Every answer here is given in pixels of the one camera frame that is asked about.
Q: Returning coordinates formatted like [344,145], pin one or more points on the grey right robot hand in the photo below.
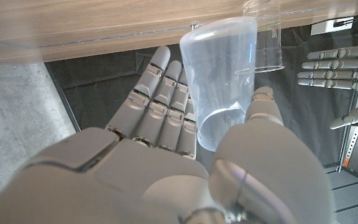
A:
[135,180]

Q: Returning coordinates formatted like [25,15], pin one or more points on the clear plastic measuring cup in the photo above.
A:
[219,77]

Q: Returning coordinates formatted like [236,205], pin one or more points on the clear glass beaker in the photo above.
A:
[269,46]

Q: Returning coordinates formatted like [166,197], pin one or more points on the wooden table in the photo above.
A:
[104,38]

